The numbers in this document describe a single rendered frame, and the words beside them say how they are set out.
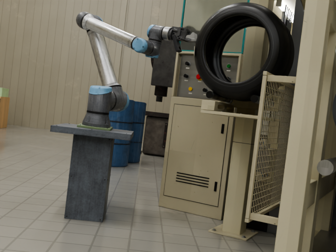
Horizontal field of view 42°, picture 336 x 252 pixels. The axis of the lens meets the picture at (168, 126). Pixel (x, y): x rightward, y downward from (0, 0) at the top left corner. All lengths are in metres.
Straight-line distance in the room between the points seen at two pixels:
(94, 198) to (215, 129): 1.08
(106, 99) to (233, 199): 1.08
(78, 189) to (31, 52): 9.32
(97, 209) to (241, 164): 1.00
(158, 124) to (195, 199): 4.31
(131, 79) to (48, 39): 2.37
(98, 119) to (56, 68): 9.00
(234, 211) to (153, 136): 4.80
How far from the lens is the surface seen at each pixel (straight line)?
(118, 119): 5.66
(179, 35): 2.91
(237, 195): 3.02
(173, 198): 3.58
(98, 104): 2.94
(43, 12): 12.18
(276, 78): 2.07
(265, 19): 2.63
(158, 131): 7.69
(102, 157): 2.91
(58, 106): 11.83
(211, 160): 3.41
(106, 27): 3.05
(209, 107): 2.68
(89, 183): 2.94
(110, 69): 3.18
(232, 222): 3.06
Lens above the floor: 0.75
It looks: 1 degrees down
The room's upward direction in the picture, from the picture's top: 7 degrees clockwise
